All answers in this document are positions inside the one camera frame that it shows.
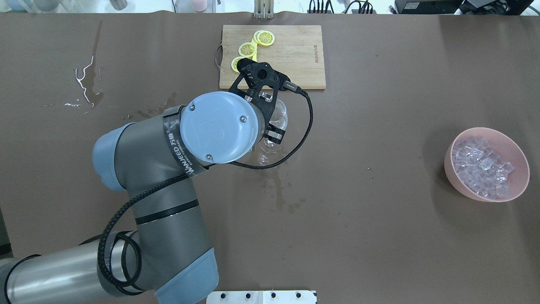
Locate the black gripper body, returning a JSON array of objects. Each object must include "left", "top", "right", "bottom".
[{"left": 228, "top": 58, "right": 289, "bottom": 144}]

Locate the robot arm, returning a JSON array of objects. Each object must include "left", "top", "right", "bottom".
[{"left": 1, "top": 58, "right": 310, "bottom": 304}]

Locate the clear wine glass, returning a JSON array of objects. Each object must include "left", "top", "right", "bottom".
[{"left": 258, "top": 99, "right": 289, "bottom": 166}]

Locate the pink bowl of ice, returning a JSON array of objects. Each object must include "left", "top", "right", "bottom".
[{"left": 443, "top": 127, "right": 531, "bottom": 203}]

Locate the lemon slice near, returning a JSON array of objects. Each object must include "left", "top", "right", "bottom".
[{"left": 231, "top": 56, "right": 243, "bottom": 73}]

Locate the lemon slice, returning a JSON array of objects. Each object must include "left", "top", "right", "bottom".
[
  {"left": 254, "top": 30, "right": 275, "bottom": 46},
  {"left": 231, "top": 56, "right": 243, "bottom": 73},
  {"left": 238, "top": 42, "right": 254, "bottom": 57}
]

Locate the lemon slice middle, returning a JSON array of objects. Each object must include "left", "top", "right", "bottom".
[{"left": 238, "top": 42, "right": 254, "bottom": 57}]

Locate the lemon slice far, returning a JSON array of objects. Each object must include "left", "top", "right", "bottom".
[{"left": 254, "top": 30, "right": 275, "bottom": 46}]

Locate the bamboo cutting board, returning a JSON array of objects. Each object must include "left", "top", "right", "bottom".
[{"left": 219, "top": 25, "right": 327, "bottom": 90}]

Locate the pink plastic cup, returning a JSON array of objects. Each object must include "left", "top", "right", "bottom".
[{"left": 190, "top": 0, "right": 208, "bottom": 12}]

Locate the black power adapter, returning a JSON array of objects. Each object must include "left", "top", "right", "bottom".
[{"left": 394, "top": 0, "right": 464, "bottom": 15}]

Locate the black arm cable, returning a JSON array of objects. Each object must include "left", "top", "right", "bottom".
[{"left": 97, "top": 82, "right": 314, "bottom": 296}]

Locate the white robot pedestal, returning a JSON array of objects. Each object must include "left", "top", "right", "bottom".
[{"left": 205, "top": 290, "right": 318, "bottom": 304}]

